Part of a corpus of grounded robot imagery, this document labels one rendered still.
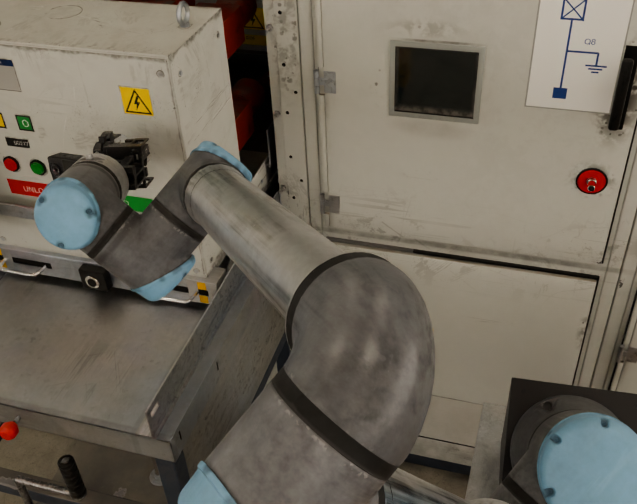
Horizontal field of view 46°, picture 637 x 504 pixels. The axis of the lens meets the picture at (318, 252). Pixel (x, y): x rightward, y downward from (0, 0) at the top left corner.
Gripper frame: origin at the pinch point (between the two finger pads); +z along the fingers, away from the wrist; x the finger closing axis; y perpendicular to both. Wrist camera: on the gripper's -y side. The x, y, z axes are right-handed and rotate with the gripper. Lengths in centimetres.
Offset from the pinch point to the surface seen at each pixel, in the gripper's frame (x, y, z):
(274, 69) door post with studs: 7.4, 24.7, 30.1
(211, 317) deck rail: -34.8, 12.5, 0.2
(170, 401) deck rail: -42.1, 7.4, -17.4
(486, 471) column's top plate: -55, 63, -21
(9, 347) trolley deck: -39.4, -27.6, -2.2
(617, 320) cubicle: -50, 100, 24
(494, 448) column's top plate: -53, 65, -17
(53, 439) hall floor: -110, -55, 62
